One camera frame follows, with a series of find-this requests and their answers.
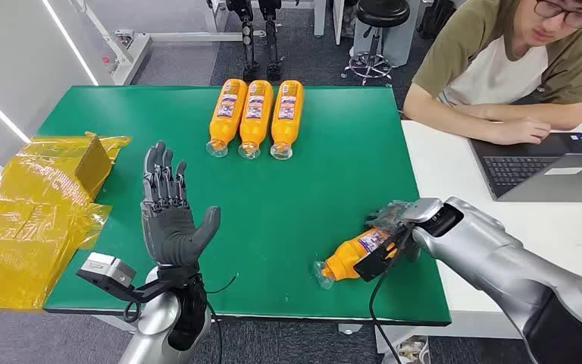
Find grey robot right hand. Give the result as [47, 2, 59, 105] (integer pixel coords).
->
[365, 199, 421, 262]

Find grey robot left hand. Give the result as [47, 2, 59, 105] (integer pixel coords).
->
[140, 140, 221, 267]

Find orange bottle with clear cap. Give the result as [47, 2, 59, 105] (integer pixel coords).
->
[269, 80, 305, 162]
[237, 80, 274, 161]
[205, 78, 249, 158]
[314, 227, 399, 291]

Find white desk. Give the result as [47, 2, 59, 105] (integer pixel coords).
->
[374, 119, 582, 355]

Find clear bag under table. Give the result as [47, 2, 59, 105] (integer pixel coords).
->
[381, 335, 431, 364]

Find yellow film wrapped cardboard box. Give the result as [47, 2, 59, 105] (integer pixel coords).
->
[0, 130, 133, 310]

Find grey laptop with black keyboard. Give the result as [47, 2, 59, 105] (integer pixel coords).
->
[468, 132, 582, 203]

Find person's right hand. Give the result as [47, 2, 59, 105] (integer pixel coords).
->
[490, 116, 552, 146]

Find black stool with chrome base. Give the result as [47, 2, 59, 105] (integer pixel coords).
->
[340, 0, 412, 87]

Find person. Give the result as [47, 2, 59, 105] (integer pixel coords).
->
[402, 0, 582, 146]

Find black bag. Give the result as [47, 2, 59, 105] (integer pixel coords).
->
[415, 0, 457, 40]

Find black humanoid robot legs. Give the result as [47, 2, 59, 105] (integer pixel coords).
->
[225, 0, 286, 83]

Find black-framed glasses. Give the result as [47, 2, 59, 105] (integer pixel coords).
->
[533, 0, 582, 30]

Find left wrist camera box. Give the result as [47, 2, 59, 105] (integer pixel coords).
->
[75, 252, 137, 303]

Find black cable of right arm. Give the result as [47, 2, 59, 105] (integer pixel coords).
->
[368, 226, 415, 364]

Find white metal stand frame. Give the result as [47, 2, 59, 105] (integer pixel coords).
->
[67, 0, 268, 86]

